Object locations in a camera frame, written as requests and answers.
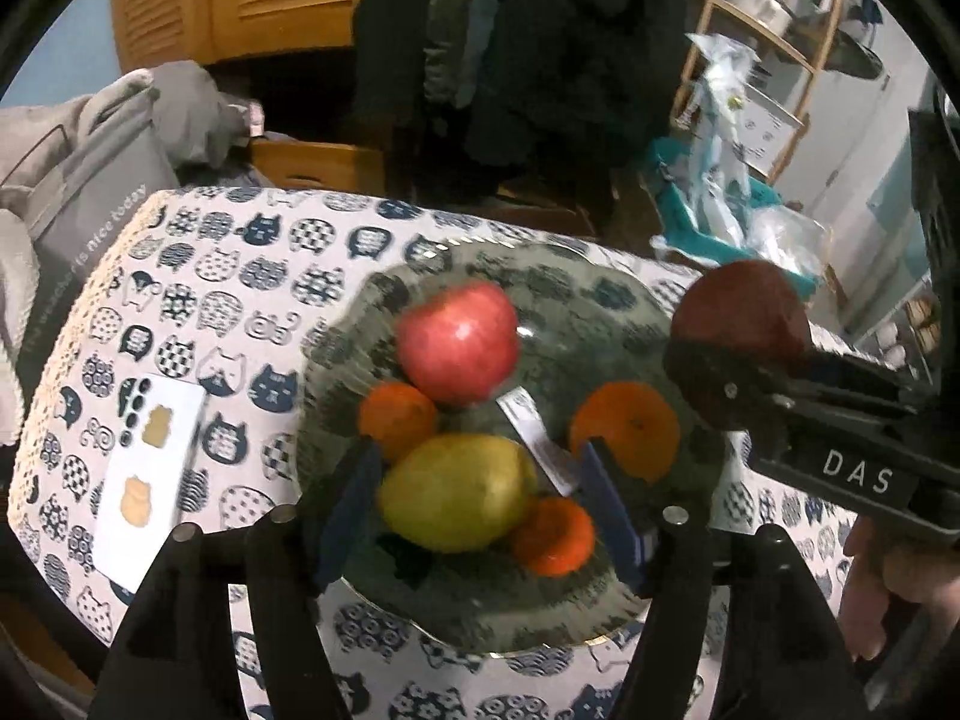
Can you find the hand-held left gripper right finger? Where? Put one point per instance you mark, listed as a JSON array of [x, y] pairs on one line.
[[611, 510]]

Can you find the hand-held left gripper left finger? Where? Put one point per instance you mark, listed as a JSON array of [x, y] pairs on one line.
[[349, 502]]

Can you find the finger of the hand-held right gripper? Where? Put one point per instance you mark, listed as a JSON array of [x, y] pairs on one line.
[[832, 367], [724, 390]]

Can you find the small tangerine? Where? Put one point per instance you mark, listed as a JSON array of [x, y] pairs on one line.
[[397, 420], [555, 536]]

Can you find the red apple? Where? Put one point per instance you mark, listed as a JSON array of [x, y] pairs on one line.
[[457, 345], [742, 307]]

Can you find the large orange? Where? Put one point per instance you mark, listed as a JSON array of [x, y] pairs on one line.
[[630, 427]]

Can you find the clear glass fluted bowl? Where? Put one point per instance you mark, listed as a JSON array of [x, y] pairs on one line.
[[577, 300]]

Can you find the person's right hand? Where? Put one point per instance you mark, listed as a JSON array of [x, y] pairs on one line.
[[877, 592]]

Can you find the clear plastic bag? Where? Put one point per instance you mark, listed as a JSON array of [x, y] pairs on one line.
[[787, 240]]

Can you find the white sticker sheet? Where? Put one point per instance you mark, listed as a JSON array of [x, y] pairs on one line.
[[172, 465]]

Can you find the printed white plastic bag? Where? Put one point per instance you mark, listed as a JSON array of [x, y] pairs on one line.
[[720, 165]]

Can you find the white labelled box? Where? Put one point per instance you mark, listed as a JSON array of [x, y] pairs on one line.
[[765, 127]]

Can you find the cat print tablecloth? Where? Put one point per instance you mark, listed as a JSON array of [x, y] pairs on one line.
[[225, 285]]

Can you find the dark round pan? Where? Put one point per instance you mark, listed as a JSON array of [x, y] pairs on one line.
[[855, 52]]

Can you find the light wooden crate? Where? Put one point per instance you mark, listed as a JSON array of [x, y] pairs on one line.
[[315, 165]]

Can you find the metal pot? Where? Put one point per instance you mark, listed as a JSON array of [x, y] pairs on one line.
[[757, 4]]

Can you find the dark hanging jackets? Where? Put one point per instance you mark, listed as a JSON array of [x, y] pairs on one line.
[[562, 52]]

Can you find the wooden storage rack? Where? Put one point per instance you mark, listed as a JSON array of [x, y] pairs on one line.
[[712, 0]]

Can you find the grey fabric bag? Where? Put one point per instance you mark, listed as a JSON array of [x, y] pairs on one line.
[[90, 210]]

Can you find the grey bag with text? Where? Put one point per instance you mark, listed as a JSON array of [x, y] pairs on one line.
[[15, 277]]

